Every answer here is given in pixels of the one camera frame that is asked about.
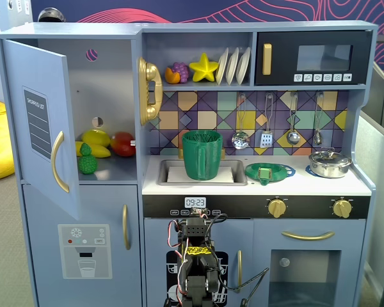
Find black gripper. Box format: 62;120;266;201
185;214;212;224

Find green toy pineapple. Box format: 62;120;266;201
77;142;99;175

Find green printed cup recipient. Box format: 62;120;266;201
181;129;224;180

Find blue shopping list cabinet door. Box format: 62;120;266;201
1;38;81;221

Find grey toy sink basin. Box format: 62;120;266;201
156;159;249;186

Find blue oven door with window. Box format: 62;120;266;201
252;219;367;307

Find gold stove knob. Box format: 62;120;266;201
332;198;351;219
268;197;287;219

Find metal toy strainer ladle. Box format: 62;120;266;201
232;92;251;150

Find green printed lid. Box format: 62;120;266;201
244;162;292;186

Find metal toy slotted spatula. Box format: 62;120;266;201
260;92;274;148

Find red toy mango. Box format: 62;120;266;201
110;131;137;157

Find yellow toy banana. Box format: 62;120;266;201
75;141;112;159

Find yellow toy lemon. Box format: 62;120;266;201
81;129;111;148

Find gold toy telephone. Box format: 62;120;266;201
137;56;164;126

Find blue toy play kitchen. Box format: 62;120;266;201
0;20;379;307

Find steel toy pot with lid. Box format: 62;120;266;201
308;147;353;178

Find metal toy spoon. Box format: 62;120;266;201
312;91;324;145

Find orange toy fruit slice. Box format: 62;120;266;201
164;66;182;84

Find yellow toy star fruit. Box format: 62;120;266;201
188;52;220;83

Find purple toy grapes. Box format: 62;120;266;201
172;61;190;83

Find blue fridge door with dispenser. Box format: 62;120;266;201
21;184;144;307

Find white toy plate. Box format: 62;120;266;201
215;47;230;86
236;47;252;85
225;47;240;86

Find black toy microwave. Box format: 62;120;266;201
254;30;374;86

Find black helmet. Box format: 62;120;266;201
37;7;66;23

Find gold dishwasher door handle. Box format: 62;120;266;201
236;249;243;290

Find gold fridge door handle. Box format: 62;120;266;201
121;204;131;251

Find black cable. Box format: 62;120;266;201
225;267;270;307

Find gold oven door handle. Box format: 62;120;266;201
280;230;336;241

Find gold cabinet door handle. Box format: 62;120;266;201
50;130;70;194

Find gold microwave handle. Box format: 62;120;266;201
262;43;273;76

